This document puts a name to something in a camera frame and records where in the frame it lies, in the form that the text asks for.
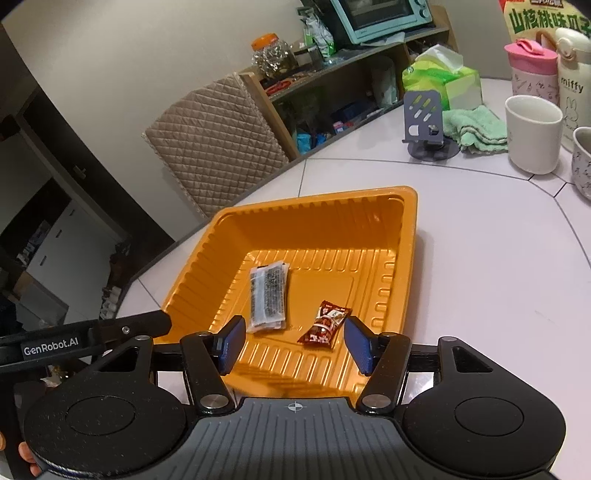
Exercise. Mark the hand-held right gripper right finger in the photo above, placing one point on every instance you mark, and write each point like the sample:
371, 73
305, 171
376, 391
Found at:
358, 344

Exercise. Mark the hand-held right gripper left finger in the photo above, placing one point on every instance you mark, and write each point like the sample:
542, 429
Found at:
231, 346

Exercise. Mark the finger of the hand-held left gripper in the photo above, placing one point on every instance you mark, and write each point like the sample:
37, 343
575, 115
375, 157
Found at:
134, 327

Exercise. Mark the brown red candy packet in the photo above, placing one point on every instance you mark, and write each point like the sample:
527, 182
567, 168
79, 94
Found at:
323, 325

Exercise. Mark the clear dark sesame bar packet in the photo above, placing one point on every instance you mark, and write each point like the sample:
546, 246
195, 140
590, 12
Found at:
268, 295

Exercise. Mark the orange plastic tray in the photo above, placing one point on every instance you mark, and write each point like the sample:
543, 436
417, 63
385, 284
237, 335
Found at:
323, 230

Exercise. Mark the white cabinet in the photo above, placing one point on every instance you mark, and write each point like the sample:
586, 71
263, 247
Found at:
78, 240

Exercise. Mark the dark wooden cabinet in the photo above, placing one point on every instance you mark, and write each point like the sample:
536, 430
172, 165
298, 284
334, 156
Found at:
92, 175

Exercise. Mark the quilted chair back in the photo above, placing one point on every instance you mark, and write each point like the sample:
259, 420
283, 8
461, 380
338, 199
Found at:
212, 138

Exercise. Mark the wooden shelf unit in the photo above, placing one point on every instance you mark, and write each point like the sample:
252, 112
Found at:
272, 120

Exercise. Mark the grey phone stand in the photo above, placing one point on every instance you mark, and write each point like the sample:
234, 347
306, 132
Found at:
422, 115

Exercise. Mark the green towel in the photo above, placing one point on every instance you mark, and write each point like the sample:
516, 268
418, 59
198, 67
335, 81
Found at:
480, 127

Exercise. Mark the white plastic bag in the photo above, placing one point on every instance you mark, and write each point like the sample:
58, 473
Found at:
384, 81

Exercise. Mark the plain white cup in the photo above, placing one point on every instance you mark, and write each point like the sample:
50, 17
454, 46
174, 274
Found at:
531, 143

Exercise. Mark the green tissue pack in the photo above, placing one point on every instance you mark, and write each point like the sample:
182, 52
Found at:
457, 83

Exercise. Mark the white patterned mug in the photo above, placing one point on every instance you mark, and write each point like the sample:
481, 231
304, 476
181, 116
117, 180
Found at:
582, 170

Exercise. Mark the glass jar orange lid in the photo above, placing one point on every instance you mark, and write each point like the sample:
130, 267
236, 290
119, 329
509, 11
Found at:
272, 57

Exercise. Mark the green white snack bag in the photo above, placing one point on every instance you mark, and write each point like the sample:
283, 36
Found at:
323, 39

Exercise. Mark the pink lidded cup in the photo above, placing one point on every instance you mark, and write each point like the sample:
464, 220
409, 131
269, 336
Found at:
531, 74

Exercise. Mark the teal toaster oven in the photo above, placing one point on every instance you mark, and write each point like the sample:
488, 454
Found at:
369, 23

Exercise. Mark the white thermos bottle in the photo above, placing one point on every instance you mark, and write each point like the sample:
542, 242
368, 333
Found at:
575, 92

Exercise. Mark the green snack box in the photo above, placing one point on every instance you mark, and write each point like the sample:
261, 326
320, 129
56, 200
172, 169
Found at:
531, 21

